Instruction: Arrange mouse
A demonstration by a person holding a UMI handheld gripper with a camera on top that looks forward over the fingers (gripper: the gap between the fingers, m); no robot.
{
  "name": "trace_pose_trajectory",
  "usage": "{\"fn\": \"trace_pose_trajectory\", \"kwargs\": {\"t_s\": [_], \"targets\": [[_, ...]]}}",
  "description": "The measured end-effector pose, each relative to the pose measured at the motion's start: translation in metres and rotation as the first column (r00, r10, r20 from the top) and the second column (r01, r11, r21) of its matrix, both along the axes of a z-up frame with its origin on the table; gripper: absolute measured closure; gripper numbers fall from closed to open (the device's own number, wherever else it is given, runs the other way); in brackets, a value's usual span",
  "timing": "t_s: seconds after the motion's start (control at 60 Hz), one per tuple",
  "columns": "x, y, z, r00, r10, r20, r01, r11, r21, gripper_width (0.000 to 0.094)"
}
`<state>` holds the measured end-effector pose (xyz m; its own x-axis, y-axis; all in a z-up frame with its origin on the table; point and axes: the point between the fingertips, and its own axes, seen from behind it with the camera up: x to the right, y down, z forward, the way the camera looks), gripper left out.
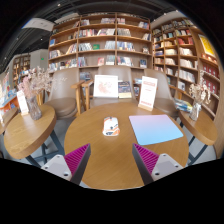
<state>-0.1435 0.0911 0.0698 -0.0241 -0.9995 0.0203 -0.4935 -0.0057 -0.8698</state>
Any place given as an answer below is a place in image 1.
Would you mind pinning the wide wooden bookshelf unit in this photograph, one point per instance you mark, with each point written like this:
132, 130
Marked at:
100, 40

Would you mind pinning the curved wooden bookshelf unit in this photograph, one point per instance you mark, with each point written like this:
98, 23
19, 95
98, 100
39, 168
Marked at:
183, 50

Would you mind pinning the white hanging ceiling panel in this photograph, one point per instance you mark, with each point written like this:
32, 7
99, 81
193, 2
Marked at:
38, 24

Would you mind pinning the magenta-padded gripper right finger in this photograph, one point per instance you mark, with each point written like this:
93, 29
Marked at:
146, 159

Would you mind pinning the stack of colourful books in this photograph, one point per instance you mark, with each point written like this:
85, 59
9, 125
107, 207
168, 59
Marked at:
182, 105

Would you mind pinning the white sign on wooden base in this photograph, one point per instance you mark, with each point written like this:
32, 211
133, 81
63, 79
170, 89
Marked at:
147, 91

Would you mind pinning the round wooden side table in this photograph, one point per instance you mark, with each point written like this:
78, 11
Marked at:
200, 128
28, 133

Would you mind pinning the dark cover standing book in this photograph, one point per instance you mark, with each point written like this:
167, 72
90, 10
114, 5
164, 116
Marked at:
124, 89

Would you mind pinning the tan padded wooden armchair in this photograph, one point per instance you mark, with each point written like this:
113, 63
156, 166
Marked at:
113, 70
63, 100
165, 100

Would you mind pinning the glass vase with pink flowers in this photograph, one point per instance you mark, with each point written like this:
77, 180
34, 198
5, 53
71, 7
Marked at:
34, 106

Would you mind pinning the glass vase with cream flowers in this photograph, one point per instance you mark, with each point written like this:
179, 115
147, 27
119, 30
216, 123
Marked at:
195, 111

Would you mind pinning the pale purple-blue mouse pad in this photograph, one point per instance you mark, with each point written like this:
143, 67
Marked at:
155, 129

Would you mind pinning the small white table sign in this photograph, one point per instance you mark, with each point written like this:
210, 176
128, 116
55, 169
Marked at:
22, 103

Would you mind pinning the light blue book stack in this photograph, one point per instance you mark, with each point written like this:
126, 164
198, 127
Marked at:
137, 81

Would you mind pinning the distant wooden bookshelf unit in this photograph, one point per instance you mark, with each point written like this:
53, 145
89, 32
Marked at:
20, 68

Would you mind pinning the white and orange computer mouse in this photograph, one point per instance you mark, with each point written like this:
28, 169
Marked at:
111, 126

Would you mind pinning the white framed pink flower picture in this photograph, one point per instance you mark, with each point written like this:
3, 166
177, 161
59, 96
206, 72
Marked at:
105, 86

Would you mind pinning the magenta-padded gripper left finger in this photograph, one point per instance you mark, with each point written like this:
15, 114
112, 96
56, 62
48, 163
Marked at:
77, 159

